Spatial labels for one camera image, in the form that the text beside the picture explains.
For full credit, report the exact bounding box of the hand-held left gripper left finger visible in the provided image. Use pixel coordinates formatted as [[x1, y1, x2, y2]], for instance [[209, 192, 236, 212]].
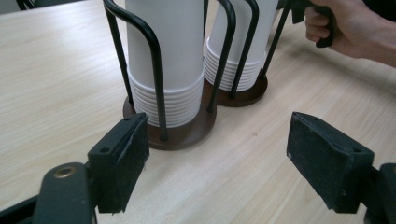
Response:
[[87, 112, 150, 215]]

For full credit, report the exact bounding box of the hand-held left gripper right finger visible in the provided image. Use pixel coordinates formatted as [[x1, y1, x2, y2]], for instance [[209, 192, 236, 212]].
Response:
[[286, 111, 375, 215]]

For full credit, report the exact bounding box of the black wire cup holder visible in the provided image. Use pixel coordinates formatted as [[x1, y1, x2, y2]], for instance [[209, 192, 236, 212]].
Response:
[[204, 0, 293, 108], [102, 0, 237, 151]]

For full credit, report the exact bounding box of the stack of white paper cups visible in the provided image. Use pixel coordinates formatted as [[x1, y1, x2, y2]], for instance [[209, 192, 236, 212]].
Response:
[[124, 0, 205, 129], [204, 0, 279, 92]]

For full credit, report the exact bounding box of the dark chair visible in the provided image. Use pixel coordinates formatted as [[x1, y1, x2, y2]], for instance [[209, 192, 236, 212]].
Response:
[[15, 0, 85, 10]]

